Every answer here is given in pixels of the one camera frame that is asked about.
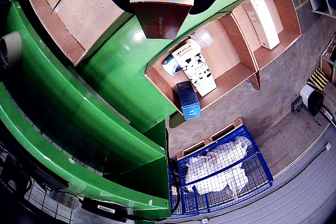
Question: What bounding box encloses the holographic silver product box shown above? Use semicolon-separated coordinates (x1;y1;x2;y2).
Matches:
129;0;195;40

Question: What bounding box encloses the large open cardboard tray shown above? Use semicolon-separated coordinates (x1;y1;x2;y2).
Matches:
26;0;134;67

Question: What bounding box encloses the divided cardboard box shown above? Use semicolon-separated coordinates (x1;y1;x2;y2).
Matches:
144;0;302;120

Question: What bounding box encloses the white cow print box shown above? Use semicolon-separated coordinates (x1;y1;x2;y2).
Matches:
172;39;218;98

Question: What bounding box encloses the dark blue product box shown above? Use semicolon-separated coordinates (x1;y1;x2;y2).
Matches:
175;80;203;121

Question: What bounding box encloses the small dark floor box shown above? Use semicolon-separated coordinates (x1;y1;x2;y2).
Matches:
290;97;302;113

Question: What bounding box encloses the tall white carton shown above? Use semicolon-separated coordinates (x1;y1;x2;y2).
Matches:
241;0;281;50

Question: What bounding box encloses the round blue white tin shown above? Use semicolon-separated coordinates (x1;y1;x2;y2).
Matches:
161;57;182;76

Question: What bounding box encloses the beige packing tape roll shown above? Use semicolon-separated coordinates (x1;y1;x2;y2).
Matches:
0;31;23;70

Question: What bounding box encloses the yellow black striped barrier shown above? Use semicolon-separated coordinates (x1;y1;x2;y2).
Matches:
308;68;330;90

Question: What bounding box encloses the green machine housing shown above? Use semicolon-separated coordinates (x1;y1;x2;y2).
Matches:
0;0;173;221

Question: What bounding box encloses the white and black device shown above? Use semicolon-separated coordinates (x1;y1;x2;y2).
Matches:
299;83;325;116

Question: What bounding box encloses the wooden pallet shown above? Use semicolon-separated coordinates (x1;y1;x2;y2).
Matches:
176;118;244;161

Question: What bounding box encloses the white plastic sheeting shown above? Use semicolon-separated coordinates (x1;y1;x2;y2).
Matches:
183;136;254;196

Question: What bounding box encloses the black power adapter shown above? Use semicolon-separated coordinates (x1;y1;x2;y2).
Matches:
81;197;132;218

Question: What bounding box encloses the blue wire mesh crate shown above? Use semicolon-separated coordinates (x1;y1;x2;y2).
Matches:
167;124;274;216

